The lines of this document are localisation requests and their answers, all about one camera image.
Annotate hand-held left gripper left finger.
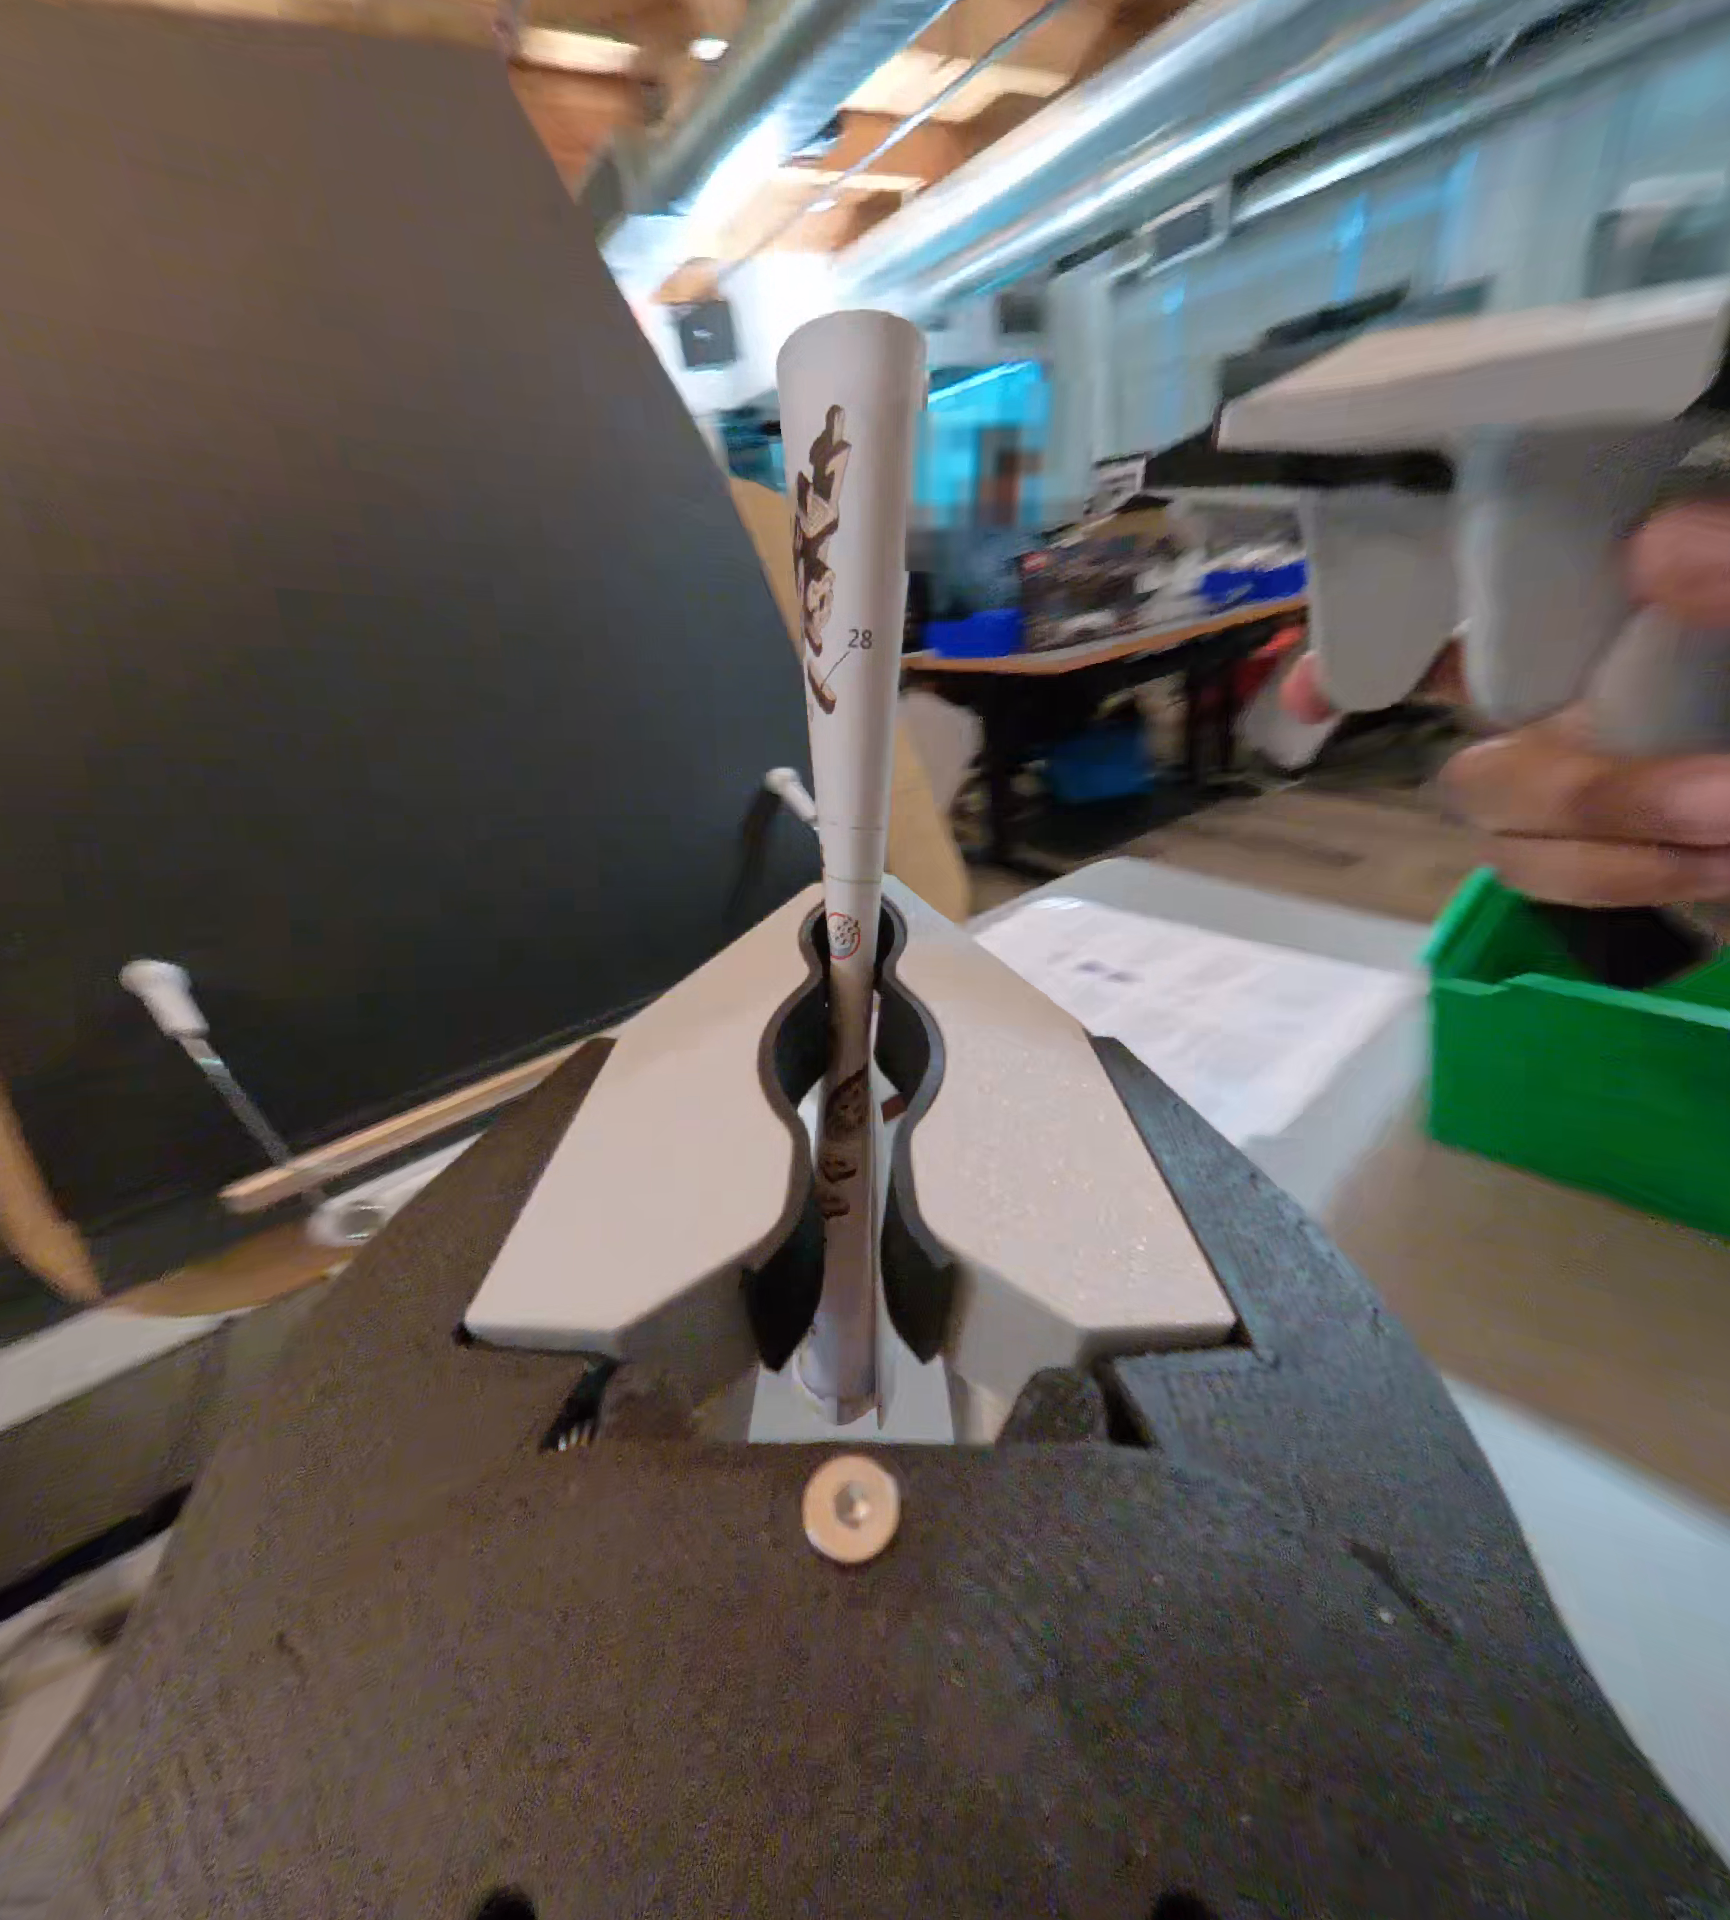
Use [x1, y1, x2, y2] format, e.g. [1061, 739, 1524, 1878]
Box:
[462, 882, 829, 1375]

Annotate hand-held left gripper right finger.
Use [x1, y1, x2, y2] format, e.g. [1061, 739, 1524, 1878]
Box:
[873, 882, 1246, 1395]

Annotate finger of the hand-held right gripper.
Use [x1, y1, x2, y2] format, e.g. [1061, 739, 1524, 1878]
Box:
[1151, 275, 1730, 498]

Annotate instruction booklet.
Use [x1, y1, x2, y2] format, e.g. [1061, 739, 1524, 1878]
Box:
[776, 305, 930, 1426]

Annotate grey desk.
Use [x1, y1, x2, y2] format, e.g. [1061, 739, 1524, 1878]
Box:
[0, 854, 1730, 1920]

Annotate person's right hand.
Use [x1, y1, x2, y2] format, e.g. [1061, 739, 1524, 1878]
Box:
[1276, 503, 1730, 948]

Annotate printed paper sheets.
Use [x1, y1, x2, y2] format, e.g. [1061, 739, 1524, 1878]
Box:
[974, 897, 1420, 1142]

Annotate background wooden table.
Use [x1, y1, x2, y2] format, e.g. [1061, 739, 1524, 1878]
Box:
[903, 590, 1317, 879]

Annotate green plastic bin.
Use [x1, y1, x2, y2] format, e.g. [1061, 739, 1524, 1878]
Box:
[1425, 866, 1730, 1263]

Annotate silver ventilation duct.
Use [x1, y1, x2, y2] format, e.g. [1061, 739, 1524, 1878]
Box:
[608, 0, 1730, 324]

